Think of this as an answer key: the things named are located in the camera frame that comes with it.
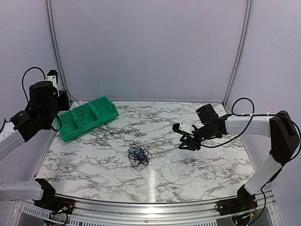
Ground green bin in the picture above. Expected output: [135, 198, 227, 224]
[89, 96, 119, 124]
[55, 111, 82, 142]
[71, 103, 100, 132]

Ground right green bin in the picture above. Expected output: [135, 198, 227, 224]
[89, 96, 119, 124]

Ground corner aluminium post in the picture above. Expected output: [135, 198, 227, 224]
[45, 0, 68, 90]
[222, 0, 253, 106]

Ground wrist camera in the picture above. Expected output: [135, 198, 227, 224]
[45, 70, 59, 90]
[172, 122, 197, 135]

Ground aluminium front rail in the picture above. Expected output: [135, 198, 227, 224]
[9, 188, 277, 226]

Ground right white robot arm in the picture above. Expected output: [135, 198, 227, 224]
[173, 131, 271, 202]

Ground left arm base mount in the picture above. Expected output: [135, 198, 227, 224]
[34, 178, 75, 214]

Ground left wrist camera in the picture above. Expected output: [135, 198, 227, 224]
[45, 70, 59, 90]

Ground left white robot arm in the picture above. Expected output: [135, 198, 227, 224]
[0, 70, 70, 210]

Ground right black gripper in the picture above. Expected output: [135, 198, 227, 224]
[178, 123, 217, 151]

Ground right corner aluminium post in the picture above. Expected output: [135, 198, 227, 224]
[222, 0, 253, 106]

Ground blue cable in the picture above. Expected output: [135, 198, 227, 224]
[128, 147, 146, 163]

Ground middle green bin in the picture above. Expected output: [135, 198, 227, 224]
[71, 103, 100, 132]

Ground black cable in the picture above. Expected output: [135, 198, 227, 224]
[127, 141, 152, 170]
[57, 90, 85, 124]

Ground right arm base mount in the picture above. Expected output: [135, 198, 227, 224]
[214, 186, 258, 216]

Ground left corner aluminium post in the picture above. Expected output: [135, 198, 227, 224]
[45, 0, 68, 90]

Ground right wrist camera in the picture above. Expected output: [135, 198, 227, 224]
[172, 122, 197, 135]

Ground left green bin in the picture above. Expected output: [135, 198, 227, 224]
[55, 111, 82, 142]

